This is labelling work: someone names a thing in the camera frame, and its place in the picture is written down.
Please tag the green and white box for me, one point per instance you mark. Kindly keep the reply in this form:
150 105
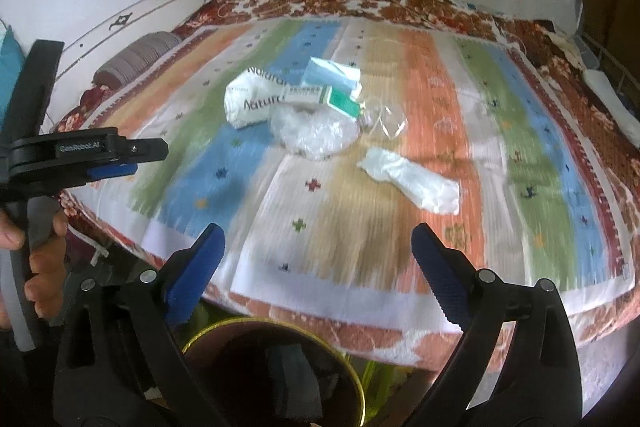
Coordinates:
320 96

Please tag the white folded cloth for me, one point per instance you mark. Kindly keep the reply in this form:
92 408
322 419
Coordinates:
602 84

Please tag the clear plastic wrapper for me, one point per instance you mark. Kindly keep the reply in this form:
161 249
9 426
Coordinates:
385 122

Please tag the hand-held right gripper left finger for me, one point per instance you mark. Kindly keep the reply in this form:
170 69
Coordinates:
196 274

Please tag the dark bin with gold rim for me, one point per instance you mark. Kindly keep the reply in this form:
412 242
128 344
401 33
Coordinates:
250 357

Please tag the white printed plastic bag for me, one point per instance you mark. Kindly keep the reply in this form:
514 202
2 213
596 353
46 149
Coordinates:
250 99

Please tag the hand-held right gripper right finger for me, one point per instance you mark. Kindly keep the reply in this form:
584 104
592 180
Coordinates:
440 277

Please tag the blue face mask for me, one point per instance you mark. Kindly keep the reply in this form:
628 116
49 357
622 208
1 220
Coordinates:
325 74

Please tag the white headboard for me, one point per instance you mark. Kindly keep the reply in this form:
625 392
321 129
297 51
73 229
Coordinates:
100 22

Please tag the person's left hand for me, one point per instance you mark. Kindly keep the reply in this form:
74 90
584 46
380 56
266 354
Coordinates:
50 277

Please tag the clear plastic bag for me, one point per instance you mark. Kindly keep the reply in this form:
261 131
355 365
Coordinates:
310 134

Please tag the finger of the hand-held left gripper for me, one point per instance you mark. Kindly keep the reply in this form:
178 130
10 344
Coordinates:
117 169
140 149

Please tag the striped woven blanket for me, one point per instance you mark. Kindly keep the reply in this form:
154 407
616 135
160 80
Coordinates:
320 212

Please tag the grey striped pillow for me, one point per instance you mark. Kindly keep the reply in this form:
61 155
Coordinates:
137 57

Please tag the teal cloth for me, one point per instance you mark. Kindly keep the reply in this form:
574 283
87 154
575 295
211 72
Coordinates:
7 67

